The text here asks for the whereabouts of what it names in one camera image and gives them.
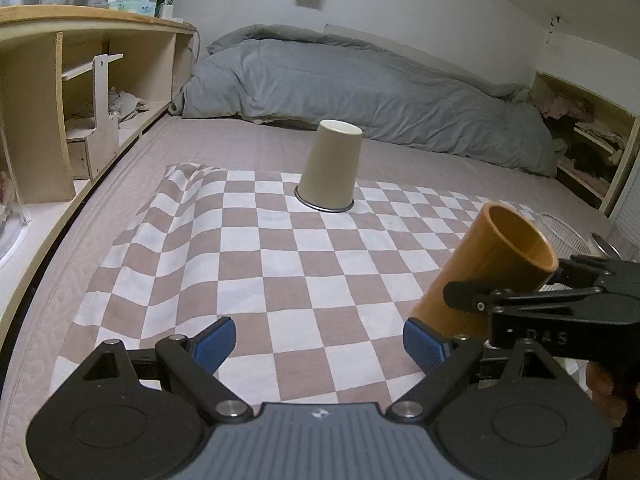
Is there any right wooden cubby shelf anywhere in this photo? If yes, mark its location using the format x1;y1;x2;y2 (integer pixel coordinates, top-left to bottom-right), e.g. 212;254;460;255
532;72;639;216

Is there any wooden shelf unit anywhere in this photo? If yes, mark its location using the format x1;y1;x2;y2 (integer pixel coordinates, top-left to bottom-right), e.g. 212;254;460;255
1;4;195;334

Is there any tissue pack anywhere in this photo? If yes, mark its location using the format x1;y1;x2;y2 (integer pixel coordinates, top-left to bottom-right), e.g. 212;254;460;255
105;0;155;18

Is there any pinkish bed mattress sheet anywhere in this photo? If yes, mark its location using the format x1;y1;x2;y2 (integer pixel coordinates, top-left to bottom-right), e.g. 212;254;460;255
1;115;611;479

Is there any small wooden stand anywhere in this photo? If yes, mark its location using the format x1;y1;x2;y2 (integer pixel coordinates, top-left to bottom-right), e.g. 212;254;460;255
61;53;122;181

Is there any grey duvet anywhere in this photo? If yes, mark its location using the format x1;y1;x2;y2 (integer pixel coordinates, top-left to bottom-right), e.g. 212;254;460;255
169;25;556;177

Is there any beige paper cup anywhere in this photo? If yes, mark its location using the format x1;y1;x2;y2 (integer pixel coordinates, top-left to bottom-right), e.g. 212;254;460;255
294;119;362;214

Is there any crumpled cloth on shelf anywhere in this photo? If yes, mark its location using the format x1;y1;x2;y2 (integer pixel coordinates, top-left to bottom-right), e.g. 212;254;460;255
108;88;149;122

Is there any checkered brown white cloth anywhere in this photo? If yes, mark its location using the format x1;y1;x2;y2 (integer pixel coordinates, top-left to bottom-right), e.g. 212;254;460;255
51;164;484;405

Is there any ribbed glass goblet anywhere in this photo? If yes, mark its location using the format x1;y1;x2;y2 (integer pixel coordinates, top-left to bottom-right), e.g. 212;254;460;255
536;214;591;259

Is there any doll in clear case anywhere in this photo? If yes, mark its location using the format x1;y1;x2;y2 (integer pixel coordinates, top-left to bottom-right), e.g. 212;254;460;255
1;132;32;268

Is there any white charger block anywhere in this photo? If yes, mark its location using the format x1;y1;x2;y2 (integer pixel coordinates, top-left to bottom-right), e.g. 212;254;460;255
160;4;174;20

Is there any steel cup with brown sleeve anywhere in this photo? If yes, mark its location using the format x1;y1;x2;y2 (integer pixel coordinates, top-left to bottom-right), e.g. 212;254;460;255
588;232;622;260

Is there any brown wooden cup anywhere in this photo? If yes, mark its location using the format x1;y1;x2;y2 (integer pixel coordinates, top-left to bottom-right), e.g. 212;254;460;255
410;202;559;341

